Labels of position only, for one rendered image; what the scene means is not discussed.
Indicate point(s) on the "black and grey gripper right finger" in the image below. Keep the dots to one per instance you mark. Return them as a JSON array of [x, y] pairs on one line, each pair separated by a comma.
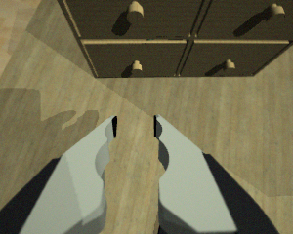
[[197, 195]]

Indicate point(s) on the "light wooden chest of drawers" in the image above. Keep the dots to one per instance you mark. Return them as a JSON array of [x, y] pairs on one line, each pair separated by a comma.
[[192, 36]]

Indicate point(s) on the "brown wooden drawer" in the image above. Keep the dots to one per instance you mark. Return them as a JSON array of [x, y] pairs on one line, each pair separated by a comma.
[[219, 57], [135, 58], [247, 18], [168, 18]]

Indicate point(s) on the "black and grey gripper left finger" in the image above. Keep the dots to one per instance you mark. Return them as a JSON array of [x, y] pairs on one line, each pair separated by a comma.
[[67, 196]]

